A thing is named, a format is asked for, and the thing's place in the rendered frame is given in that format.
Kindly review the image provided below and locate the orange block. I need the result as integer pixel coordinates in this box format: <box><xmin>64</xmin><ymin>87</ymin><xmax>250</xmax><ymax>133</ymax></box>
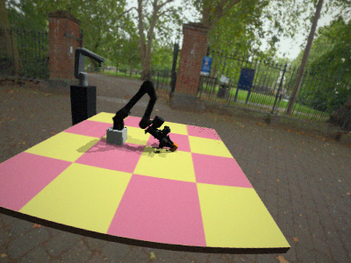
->
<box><xmin>170</xmin><ymin>142</ymin><xmax>178</xmax><ymax>151</ymax></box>

